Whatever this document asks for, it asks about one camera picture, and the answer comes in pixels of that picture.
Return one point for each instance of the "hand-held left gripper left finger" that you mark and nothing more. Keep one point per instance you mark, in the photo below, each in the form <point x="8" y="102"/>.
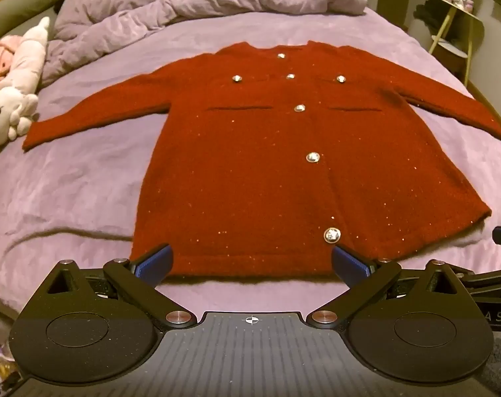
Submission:
<point x="156" y="263"/>

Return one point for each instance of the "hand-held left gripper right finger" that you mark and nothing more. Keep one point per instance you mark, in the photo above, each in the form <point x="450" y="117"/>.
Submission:
<point x="350" y="265"/>

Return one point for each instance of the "red coat with silver buttons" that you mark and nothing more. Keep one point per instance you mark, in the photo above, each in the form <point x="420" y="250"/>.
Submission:
<point x="254" y="182"/>

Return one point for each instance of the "grey fuzzy cloth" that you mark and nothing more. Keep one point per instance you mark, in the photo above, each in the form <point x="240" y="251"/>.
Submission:
<point x="500" y="364"/>

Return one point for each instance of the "yellow metal side table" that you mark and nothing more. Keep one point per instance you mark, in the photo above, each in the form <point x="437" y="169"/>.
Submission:
<point x="457" y="51"/>

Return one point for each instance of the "white unicorn plush toy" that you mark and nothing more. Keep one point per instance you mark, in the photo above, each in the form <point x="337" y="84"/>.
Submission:
<point x="21" y="87"/>

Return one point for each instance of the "small purple trinkets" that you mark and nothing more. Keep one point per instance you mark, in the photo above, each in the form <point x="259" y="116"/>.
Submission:
<point x="459" y="0"/>

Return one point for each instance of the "olive green headboard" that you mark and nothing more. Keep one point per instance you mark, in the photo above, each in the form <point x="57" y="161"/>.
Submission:
<point x="14" y="8"/>

